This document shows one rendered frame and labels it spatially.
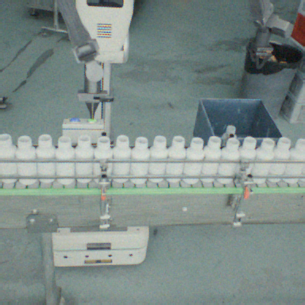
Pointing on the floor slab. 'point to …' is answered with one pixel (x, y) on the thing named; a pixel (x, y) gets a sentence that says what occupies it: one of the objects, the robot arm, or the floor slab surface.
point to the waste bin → (270, 77)
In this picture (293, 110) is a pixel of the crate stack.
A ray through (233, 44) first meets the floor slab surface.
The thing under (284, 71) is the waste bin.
